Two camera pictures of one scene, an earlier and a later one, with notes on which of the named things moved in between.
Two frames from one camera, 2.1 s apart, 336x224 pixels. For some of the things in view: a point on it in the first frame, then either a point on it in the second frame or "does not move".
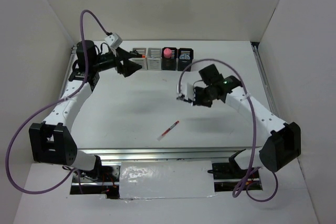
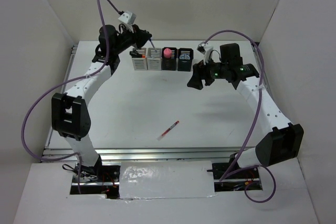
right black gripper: (197, 102) -> (200, 72)
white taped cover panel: (139, 180) does not move
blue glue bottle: (185, 56) does not move
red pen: (161, 136) does not move
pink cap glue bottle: (167, 53) does not move
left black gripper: (128, 67) -> (140, 37)
